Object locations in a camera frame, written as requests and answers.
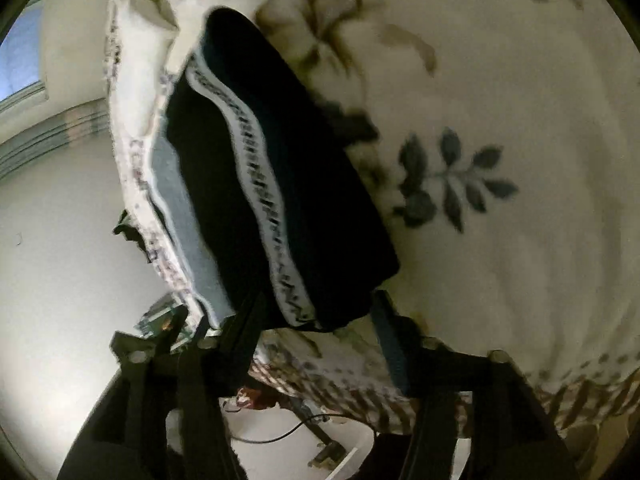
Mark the black cable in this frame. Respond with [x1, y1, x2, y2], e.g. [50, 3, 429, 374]
[220, 400, 351, 445]

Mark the white floral blanket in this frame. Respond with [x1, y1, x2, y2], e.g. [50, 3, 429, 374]
[102, 0, 640, 436]

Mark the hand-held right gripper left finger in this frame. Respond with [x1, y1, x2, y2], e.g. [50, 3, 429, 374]
[57, 292, 268, 480]

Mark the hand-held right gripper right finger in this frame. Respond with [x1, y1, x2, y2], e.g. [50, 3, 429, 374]
[370, 290, 581, 480]

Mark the black patterned sweater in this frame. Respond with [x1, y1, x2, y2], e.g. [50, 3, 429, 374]
[165, 6, 401, 333]

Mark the window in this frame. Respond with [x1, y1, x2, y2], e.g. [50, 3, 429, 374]
[0, 0, 48, 106]

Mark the light grey-blue cloth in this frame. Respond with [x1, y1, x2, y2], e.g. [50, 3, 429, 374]
[147, 125, 236, 331]

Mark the brown patterned object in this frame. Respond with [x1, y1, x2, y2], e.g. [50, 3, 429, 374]
[235, 385, 281, 411]

